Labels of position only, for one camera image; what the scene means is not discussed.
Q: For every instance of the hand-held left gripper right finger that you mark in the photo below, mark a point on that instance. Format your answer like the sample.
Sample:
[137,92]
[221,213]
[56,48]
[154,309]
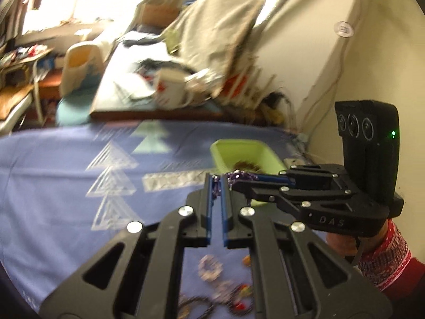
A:
[225,212]

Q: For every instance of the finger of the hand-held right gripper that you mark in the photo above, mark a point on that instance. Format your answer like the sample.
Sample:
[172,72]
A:
[269,177]
[262,193]

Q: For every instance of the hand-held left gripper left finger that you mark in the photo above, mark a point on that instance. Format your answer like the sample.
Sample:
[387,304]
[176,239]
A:
[208,206]

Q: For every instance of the green plastic basket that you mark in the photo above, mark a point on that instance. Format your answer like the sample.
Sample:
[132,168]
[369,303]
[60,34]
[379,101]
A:
[245,151]

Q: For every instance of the small orange bead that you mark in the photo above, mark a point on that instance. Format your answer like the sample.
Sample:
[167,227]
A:
[246,260]

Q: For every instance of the person's right hand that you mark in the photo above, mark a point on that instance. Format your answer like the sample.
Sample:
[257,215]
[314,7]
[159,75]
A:
[340,244]

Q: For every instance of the dark wooden desk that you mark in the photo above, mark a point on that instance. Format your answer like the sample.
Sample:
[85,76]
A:
[139,114]

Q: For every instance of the white enamel mug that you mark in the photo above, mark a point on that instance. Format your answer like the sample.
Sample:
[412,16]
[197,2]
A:
[169,89]

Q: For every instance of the blue printed tablecloth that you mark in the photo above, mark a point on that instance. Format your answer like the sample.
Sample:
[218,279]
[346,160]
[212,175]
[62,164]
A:
[49,172]

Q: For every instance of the teal round seat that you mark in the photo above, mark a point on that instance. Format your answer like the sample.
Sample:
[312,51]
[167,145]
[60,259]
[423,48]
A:
[73,109]

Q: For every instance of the white plastic chair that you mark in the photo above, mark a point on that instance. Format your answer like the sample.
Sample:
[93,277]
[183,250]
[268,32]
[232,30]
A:
[79,69]

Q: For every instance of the cardboard box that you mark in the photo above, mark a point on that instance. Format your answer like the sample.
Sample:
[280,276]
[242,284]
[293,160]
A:
[159,13]

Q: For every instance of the small wooden table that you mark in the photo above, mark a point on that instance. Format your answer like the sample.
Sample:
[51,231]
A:
[20,89]

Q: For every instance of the round wall hook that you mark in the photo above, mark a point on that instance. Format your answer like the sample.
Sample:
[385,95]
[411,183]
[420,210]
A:
[343,29]

